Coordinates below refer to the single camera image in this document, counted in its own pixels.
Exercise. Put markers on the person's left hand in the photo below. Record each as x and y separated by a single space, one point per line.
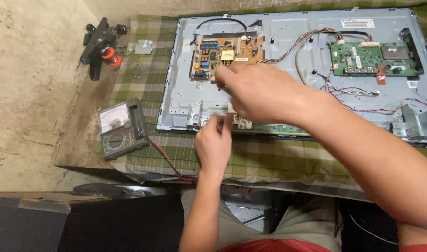
213 148

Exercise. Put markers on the person's right hand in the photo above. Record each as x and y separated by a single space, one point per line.
259 92

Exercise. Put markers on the person's right fingers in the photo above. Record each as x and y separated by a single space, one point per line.
231 82

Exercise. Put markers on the person's left fingers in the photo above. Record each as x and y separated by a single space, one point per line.
222 123

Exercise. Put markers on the white connector block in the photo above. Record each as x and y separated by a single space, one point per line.
243 122

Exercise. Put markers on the brown power supply board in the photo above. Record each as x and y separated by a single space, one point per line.
217 56

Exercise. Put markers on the narrow green strip board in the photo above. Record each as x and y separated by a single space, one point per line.
280 128

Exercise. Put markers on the green plaid cloth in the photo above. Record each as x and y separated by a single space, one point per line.
269 161

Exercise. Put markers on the grey television back chassis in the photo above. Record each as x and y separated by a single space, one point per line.
290 105

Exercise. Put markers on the red and black probe leads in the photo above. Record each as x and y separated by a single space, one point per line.
168 161

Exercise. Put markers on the grey analog multimeter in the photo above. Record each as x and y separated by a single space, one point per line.
121 131

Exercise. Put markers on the orange solder spool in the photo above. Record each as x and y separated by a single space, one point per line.
112 56

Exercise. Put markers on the person's khaki shorts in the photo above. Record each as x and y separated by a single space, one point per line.
304 224

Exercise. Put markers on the person's red shirt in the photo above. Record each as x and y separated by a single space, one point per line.
273 245

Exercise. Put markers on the black television stand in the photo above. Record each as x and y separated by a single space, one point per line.
96 45

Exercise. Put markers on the white rating label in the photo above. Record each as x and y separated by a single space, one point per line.
357 23

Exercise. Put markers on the green main circuit board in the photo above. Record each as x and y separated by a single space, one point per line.
370 59

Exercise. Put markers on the small metal bracket plate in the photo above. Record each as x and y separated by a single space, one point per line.
144 47

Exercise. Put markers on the metal mounting bracket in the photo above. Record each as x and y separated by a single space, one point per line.
414 127

